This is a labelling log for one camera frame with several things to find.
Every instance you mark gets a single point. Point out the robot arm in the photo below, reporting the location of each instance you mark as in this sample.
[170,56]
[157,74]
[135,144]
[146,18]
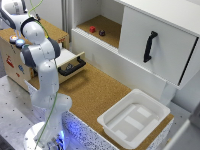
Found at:
[46,71]

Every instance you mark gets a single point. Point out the white cabinet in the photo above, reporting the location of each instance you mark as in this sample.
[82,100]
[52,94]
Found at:
[110,63]

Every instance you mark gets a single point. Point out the wooden drawer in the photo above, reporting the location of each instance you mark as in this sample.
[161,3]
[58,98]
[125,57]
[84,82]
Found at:
[68,55]

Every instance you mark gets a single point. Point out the purple block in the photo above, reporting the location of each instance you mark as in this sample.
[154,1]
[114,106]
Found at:
[102,32]

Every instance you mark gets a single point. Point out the white plastic box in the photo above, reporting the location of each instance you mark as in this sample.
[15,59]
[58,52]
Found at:
[133,121]

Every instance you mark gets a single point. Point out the white sliding door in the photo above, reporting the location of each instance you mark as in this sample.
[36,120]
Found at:
[166,50]

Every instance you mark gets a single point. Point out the blue button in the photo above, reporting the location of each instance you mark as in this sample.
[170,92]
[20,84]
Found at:
[20,42]

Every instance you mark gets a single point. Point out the wooden drawer box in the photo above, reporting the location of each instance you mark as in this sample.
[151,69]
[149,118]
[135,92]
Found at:
[11,65]

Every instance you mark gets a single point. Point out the red button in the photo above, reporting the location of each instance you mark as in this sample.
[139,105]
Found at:
[13,39]

